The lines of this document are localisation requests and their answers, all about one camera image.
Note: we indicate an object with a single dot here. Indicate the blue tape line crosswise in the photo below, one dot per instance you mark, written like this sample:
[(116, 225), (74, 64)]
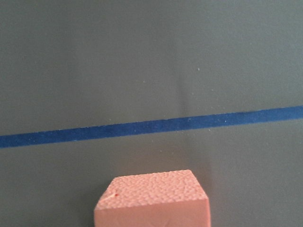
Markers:
[(155, 126)]

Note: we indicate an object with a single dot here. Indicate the orange foam cube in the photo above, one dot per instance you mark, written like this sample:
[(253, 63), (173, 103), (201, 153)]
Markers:
[(166, 199)]

